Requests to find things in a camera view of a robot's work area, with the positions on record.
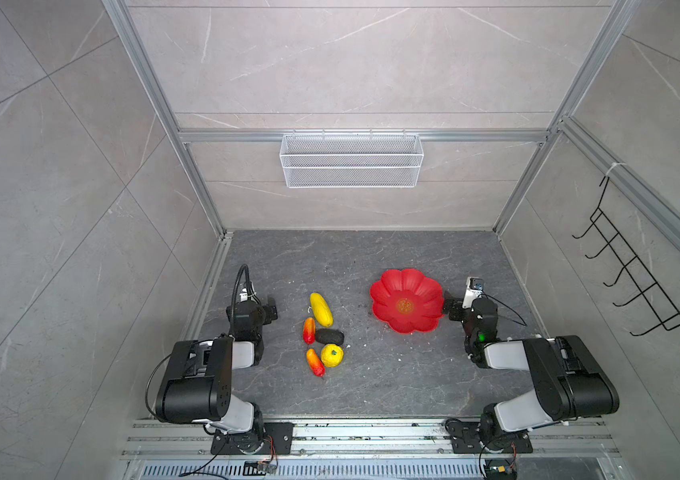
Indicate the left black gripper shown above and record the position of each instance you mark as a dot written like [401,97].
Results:
[269,309]

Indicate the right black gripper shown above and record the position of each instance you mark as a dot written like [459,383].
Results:
[454,306]

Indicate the red-orange fake mango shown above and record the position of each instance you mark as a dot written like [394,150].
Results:
[315,364]
[309,331]

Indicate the long yellow fake fruit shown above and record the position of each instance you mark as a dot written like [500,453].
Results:
[321,311]

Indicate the dark fake avocado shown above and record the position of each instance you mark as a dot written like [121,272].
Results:
[329,336]

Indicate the round yellow fake lemon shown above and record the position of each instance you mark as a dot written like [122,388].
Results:
[332,355]

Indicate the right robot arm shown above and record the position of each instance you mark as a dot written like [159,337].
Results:
[567,381]

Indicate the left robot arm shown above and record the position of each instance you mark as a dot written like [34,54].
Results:
[197,383]

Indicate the red flower-shaped fruit bowl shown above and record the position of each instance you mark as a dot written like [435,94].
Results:
[407,301]

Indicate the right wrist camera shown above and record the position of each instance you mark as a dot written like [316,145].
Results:
[474,290]

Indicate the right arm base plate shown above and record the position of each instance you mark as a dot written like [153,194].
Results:
[471,437]

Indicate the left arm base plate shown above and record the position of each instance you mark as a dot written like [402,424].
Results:
[261,440]

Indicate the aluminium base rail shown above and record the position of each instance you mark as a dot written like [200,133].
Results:
[371,448]

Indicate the white wire mesh basket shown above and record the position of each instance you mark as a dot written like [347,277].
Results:
[351,160]

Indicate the black wire hook rack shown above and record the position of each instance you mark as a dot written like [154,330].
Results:
[665,313]

